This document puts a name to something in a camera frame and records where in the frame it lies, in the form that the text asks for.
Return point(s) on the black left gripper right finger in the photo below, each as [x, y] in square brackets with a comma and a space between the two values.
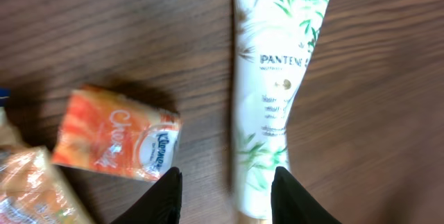
[291, 203]

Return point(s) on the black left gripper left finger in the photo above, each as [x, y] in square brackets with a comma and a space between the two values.
[161, 204]

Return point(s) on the orange tissue pack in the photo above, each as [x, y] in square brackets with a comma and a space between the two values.
[107, 132]

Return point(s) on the yellow snack bag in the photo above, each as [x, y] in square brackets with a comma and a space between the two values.
[33, 190]

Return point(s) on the white Pantene tube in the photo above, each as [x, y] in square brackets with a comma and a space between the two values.
[274, 43]

